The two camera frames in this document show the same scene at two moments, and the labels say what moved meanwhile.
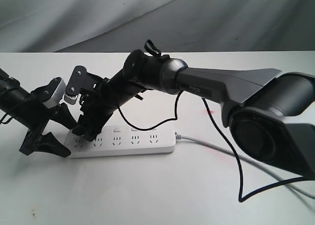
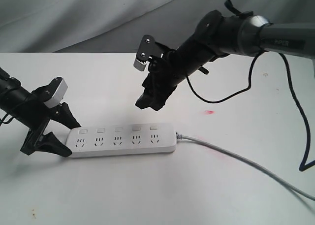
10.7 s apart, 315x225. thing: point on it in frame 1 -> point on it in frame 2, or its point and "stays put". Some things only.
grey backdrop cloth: (68, 20) stays put
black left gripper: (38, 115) stays put
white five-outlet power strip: (124, 142) stays put
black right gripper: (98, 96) -> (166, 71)
